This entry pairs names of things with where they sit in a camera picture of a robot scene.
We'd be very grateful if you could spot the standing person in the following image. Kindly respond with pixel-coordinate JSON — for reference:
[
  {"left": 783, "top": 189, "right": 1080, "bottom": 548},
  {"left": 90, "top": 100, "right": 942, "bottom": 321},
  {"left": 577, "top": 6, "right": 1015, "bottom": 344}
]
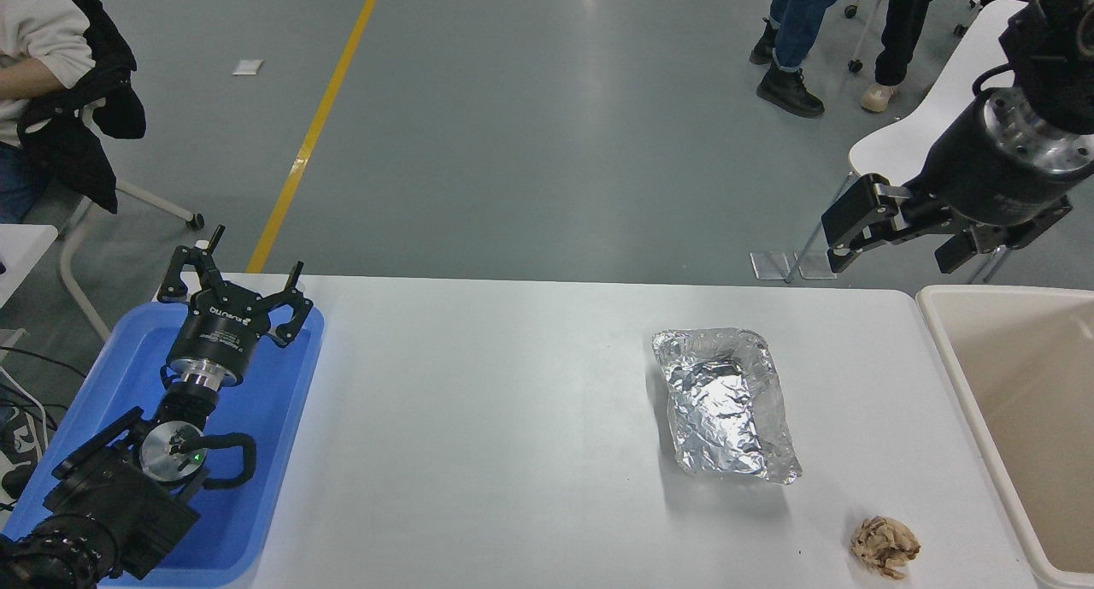
[{"left": 749, "top": 0, "right": 856, "bottom": 119}]

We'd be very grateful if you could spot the small white side table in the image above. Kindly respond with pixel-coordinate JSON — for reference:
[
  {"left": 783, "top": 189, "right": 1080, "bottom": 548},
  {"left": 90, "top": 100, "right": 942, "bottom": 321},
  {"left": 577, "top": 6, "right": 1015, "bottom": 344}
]
[{"left": 0, "top": 223, "right": 59, "bottom": 309}]

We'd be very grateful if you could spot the white shell chair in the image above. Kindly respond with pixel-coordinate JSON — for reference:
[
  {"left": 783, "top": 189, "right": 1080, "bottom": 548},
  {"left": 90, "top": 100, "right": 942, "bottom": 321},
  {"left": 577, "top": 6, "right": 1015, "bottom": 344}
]
[{"left": 785, "top": 0, "right": 1031, "bottom": 285}]

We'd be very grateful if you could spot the seated person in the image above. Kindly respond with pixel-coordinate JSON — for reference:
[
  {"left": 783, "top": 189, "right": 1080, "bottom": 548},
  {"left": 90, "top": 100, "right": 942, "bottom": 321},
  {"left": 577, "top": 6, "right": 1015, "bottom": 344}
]
[{"left": 0, "top": 0, "right": 147, "bottom": 225}]

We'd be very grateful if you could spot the clear floor plate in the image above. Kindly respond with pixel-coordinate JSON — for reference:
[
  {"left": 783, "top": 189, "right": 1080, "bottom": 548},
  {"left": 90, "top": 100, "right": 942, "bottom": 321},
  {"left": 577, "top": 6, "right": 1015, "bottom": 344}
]
[
  {"left": 794, "top": 250, "right": 838, "bottom": 281},
  {"left": 750, "top": 250, "right": 795, "bottom": 281}
]

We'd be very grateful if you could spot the crumpled tan paper ball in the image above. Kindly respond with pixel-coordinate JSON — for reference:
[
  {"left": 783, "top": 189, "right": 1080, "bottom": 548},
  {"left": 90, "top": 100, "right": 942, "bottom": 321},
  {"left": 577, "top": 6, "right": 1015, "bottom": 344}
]
[{"left": 850, "top": 515, "right": 922, "bottom": 580}]

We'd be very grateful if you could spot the blue plastic tray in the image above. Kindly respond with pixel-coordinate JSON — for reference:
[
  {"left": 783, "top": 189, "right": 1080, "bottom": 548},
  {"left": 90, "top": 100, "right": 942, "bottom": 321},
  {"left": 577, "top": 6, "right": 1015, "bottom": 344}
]
[{"left": 0, "top": 301, "right": 326, "bottom": 588}]

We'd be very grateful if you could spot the thin black floor cable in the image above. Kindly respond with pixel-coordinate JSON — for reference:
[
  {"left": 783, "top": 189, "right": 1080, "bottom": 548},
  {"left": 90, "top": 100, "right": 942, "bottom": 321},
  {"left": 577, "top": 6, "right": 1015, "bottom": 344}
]
[{"left": 0, "top": 346, "right": 90, "bottom": 378}]

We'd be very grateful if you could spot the large pale bin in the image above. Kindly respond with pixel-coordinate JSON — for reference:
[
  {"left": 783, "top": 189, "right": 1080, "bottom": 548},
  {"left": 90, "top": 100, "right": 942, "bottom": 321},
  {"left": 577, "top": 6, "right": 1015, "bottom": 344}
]
[{"left": 915, "top": 285, "right": 1094, "bottom": 589}]

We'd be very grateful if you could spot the office chair with castors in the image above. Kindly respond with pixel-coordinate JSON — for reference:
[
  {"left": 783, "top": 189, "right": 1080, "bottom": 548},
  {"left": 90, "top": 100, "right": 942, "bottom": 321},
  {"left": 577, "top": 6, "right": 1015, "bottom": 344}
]
[{"left": 844, "top": 0, "right": 984, "bottom": 74}]

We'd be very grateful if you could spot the foil tray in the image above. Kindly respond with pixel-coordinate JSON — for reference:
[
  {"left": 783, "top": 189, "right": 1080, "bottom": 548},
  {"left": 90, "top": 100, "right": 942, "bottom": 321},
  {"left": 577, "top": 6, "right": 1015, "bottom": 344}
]
[{"left": 651, "top": 327, "right": 804, "bottom": 486}]

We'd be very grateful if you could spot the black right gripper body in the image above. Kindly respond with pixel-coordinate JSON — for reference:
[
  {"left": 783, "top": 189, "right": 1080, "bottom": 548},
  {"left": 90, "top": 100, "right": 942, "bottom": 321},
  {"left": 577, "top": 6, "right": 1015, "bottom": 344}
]
[{"left": 919, "top": 102, "right": 1094, "bottom": 229}]

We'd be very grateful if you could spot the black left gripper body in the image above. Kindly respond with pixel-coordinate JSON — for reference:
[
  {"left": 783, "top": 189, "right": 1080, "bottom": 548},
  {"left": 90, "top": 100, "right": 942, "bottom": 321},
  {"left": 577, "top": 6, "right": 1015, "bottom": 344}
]
[{"left": 167, "top": 283, "right": 276, "bottom": 372}]

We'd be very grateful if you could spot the chair with white tube legs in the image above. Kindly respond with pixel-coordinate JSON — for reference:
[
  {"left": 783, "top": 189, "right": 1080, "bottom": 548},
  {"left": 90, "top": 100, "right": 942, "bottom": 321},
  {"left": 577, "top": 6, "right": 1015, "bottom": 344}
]
[{"left": 57, "top": 179, "right": 206, "bottom": 342}]

